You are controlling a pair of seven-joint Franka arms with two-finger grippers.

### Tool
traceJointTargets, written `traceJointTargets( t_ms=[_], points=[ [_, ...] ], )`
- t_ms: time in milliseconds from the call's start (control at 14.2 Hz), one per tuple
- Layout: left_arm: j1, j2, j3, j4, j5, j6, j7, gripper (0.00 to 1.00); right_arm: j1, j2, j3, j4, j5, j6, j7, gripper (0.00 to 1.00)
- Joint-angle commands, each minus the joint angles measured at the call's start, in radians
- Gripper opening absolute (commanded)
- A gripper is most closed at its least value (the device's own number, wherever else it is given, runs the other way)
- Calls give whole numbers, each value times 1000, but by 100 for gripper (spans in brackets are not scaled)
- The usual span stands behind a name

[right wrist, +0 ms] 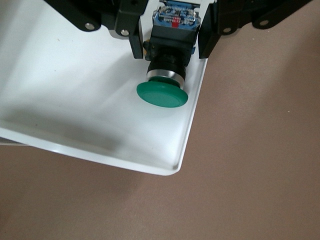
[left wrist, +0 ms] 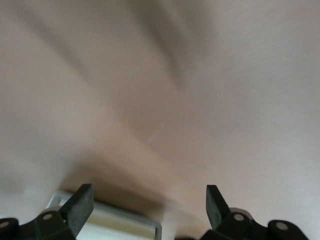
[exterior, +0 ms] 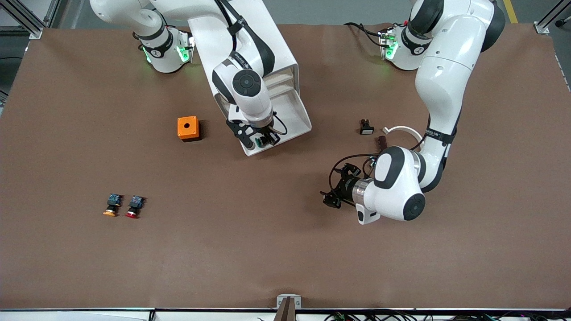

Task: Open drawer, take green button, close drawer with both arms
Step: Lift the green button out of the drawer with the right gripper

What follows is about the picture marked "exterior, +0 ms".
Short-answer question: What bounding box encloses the white drawer cabinet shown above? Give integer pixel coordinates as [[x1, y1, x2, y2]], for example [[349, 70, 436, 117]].
[[187, 0, 300, 134]]

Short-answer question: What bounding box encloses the red push button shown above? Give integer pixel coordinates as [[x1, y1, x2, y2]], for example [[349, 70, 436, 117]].
[[125, 195, 145, 219]]

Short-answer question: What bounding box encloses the orange push button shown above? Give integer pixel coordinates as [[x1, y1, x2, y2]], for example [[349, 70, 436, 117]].
[[103, 193, 123, 218]]

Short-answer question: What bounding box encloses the white curved bracket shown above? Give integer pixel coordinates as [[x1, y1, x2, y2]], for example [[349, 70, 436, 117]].
[[382, 126, 422, 142]]

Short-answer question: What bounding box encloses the orange button enclosure box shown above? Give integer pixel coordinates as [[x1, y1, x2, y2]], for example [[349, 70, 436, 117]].
[[177, 116, 202, 142]]

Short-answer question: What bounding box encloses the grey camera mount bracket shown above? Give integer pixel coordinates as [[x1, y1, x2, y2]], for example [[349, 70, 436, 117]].
[[276, 294, 302, 321]]

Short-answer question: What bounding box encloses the black cable bundle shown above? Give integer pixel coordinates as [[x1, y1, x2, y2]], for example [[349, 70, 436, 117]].
[[326, 310, 571, 321]]

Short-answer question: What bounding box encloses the black arm base cable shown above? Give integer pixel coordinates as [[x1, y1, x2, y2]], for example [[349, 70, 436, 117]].
[[343, 22, 385, 47]]

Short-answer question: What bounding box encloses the aluminium frame profile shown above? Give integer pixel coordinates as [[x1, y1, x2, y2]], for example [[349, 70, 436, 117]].
[[0, 0, 61, 40], [535, 0, 571, 34]]

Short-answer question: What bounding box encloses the white table edge rail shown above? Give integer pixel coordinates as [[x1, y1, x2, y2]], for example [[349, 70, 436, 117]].
[[0, 308, 571, 321]]

